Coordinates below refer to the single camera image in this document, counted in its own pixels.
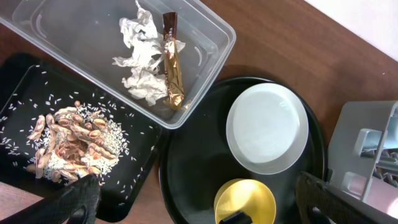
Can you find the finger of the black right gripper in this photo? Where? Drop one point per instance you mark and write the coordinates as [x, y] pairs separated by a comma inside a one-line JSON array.
[[239, 217]]

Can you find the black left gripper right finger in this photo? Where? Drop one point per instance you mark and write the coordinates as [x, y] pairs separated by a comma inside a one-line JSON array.
[[319, 202]]

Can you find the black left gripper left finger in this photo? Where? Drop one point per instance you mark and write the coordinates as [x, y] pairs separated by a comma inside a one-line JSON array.
[[76, 203]]

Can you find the yellow bowl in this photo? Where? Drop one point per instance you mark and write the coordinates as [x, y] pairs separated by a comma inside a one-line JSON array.
[[249, 195]]

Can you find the food scraps and rice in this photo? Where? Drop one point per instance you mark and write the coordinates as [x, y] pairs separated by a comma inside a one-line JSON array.
[[77, 141]]

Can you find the grey round plate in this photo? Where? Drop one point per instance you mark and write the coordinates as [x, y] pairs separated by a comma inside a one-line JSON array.
[[267, 128]]

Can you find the gold foil wrapper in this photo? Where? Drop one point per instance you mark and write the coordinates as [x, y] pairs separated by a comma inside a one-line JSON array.
[[171, 63]]

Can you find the white paper napkin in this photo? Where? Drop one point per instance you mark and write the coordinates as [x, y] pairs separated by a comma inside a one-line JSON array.
[[147, 44]]

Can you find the pink plastic cup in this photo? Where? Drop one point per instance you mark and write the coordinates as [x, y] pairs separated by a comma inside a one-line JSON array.
[[381, 196]]

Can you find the grey dishwasher rack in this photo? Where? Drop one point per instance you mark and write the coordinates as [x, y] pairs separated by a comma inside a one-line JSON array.
[[364, 142]]

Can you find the clear plastic waste bin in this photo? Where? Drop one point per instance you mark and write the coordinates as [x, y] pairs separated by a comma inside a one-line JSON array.
[[85, 36]]

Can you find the round black serving tray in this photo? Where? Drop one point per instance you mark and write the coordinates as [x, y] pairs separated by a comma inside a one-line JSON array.
[[197, 161]]

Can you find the black rectangular tray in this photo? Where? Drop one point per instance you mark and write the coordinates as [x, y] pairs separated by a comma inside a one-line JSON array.
[[130, 191]]

